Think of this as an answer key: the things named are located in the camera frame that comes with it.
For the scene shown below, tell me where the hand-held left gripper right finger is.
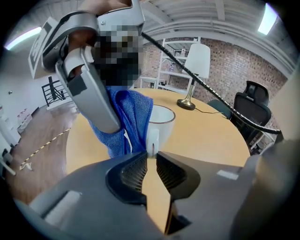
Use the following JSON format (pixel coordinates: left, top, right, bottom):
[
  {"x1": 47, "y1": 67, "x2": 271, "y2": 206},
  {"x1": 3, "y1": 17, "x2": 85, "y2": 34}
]
[{"x1": 156, "y1": 138, "x2": 300, "y2": 240}]

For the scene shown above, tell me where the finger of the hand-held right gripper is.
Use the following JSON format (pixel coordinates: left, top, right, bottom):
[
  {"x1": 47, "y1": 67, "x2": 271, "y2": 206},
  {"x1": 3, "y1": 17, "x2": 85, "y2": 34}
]
[{"x1": 54, "y1": 45, "x2": 122, "y2": 134}]

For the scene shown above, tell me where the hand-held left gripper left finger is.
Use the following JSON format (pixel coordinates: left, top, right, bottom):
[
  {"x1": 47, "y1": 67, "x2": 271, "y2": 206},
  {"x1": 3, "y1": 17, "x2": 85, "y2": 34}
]
[{"x1": 14, "y1": 151, "x2": 165, "y2": 240}]

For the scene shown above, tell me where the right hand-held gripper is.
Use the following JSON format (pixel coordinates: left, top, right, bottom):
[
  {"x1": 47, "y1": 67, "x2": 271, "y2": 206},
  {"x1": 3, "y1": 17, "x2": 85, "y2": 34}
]
[{"x1": 28, "y1": 0, "x2": 146, "y2": 80}]

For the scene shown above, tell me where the blue cloth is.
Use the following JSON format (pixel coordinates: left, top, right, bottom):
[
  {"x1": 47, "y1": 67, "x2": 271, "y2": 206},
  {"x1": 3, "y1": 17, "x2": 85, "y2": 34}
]
[{"x1": 86, "y1": 85, "x2": 154, "y2": 159}]

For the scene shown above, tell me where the white cup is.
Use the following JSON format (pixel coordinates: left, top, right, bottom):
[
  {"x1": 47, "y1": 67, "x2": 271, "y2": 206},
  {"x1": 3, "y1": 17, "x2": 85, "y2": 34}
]
[{"x1": 145, "y1": 104, "x2": 176, "y2": 158}]

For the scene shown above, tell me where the person's right forearm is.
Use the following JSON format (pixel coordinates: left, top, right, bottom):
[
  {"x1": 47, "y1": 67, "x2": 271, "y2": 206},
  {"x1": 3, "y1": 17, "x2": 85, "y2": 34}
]
[{"x1": 82, "y1": 0, "x2": 133, "y2": 11}]

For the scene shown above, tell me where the person's right hand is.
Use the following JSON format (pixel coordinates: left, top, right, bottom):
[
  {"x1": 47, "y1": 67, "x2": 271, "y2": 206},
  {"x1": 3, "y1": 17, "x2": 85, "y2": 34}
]
[{"x1": 69, "y1": 29, "x2": 99, "y2": 51}]

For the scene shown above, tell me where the black metal railing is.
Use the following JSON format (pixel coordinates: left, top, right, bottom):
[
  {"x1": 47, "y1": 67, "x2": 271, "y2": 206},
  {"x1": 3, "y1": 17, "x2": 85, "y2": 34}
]
[{"x1": 41, "y1": 75, "x2": 74, "y2": 107}]

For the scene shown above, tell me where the white side table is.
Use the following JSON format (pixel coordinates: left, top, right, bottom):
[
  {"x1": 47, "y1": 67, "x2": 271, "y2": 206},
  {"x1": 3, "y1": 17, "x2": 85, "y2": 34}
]
[{"x1": 140, "y1": 76, "x2": 158, "y2": 90}]

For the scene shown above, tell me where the ceiling light strip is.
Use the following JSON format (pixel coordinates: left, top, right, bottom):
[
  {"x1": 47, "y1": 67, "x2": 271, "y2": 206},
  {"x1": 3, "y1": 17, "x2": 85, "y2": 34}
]
[
  {"x1": 4, "y1": 26, "x2": 43, "y2": 51},
  {"x1": 257, "y1": 2, "x2": 278, "y2": 36}
]

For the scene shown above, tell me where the long yellow-black floor tape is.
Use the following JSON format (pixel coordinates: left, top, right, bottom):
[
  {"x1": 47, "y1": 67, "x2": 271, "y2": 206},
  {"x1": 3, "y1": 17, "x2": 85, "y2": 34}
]
[{"x1": 19, "y1": 127, "x2": 71, "y2": 168}]

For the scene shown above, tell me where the round wooden table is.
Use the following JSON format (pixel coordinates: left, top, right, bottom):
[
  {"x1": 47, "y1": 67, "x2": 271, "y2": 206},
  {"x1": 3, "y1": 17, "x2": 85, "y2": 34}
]
[{"x1": 65, "y1": 88, "x2": 251, "y2": 236}]

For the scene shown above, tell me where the white shelf unit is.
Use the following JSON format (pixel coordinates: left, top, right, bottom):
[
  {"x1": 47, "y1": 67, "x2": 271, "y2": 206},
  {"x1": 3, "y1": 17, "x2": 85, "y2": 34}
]
[{"x1": 157, "y1": 37, "x2": 203, "y2": 93}]

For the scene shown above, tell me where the dark armchair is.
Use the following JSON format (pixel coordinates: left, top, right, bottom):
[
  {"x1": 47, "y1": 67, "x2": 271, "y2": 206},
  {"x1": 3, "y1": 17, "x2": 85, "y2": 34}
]
[{"x1": 207, "y1": 99, "x2": 233, "y2": 120}]

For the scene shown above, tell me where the black mesh office chair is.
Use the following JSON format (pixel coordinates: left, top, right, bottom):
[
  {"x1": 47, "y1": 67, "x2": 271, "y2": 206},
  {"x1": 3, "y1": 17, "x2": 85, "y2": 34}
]
[{"x1": 230, "y1": 80, "x2": 273, "y2": 147}]

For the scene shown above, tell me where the white shade table lamp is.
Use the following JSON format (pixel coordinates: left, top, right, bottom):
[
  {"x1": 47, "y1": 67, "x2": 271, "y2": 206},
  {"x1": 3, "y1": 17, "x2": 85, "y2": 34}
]
[{"x1": 177, "y1": 43, "x2": 211, "y2": 111}]

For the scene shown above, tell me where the person's beige clothing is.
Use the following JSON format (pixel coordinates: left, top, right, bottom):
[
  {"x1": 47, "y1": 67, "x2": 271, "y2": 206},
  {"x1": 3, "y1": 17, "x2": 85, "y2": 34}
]
[{"x1": 267, "y1": 67, "x2": 300, "y2": 152}]

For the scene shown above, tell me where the black lamp cable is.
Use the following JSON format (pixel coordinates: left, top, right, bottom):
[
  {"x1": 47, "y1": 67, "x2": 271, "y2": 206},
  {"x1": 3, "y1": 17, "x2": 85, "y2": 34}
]
[{"x1": 194, "y1": 106, "x2": 226, "y2": 115}]

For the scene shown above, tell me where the black spiral-wrapped cable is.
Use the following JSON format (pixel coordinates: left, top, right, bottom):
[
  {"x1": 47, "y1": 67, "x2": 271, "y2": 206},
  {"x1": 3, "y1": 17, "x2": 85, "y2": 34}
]
[{"x1": 140, "y1": 31, "x2": 282, "y2": 135}]

